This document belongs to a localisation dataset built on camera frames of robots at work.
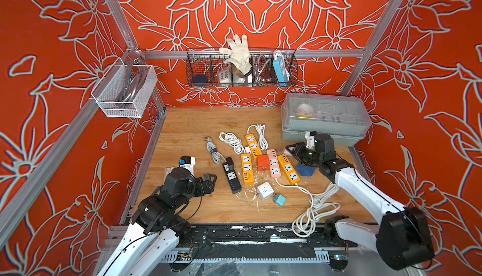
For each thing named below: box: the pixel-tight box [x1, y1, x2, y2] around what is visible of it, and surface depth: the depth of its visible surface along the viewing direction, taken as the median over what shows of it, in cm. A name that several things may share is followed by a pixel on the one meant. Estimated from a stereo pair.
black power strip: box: [222, 156, 243, 194], surface depth 89 cm
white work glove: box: [218, 33, 253, 76], surface depth 91 cm
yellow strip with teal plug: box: [241, 153, 255, 184], surface depth 92 cm
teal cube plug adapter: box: [273, 193, 287, 207], surface depth 83 cm
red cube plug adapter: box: [256, 154, 271, 171], surface depth 92 cm
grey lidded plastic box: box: [281, 93, 373, 147], surface depth 94 cm
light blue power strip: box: [272, 56, 290, 84], surface depth 89 cm
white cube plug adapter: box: [256, 181, 274, 201], surface depth 83 cm
